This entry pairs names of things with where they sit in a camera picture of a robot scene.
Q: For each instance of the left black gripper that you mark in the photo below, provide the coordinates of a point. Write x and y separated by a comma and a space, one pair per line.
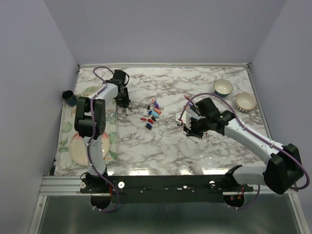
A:
125, 103

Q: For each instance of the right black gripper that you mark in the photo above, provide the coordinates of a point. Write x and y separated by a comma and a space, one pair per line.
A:
192, 132

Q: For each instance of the light blue highlighter cap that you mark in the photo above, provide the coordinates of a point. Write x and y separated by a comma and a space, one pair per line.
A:
155, 114

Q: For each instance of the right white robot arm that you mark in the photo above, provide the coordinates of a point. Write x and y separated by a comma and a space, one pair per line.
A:
282, 164

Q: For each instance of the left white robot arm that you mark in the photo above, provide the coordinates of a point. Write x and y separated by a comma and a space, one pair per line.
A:
90, 123

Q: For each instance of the purple highlighter cap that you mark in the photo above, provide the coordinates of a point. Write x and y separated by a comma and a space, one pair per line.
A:
156, 105

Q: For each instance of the blue marker cap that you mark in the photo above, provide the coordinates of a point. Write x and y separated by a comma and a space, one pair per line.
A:
148, 126

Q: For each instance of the floral ceramic bowl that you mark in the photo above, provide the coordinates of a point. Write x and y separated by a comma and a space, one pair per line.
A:
89, 91

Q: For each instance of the white ceramic bowl blue rim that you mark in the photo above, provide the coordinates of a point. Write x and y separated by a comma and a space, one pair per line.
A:
222, 88

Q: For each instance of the dark blue metal cup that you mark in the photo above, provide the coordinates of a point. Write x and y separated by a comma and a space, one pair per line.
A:
69, 98

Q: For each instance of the pink ceramic plate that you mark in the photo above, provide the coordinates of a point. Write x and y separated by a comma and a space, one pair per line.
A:
78, 152

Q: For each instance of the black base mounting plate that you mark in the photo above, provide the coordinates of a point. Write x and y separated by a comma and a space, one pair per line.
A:
162, 188

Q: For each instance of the aluminium frame rail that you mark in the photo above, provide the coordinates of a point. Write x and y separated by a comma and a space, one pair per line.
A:
60, 185

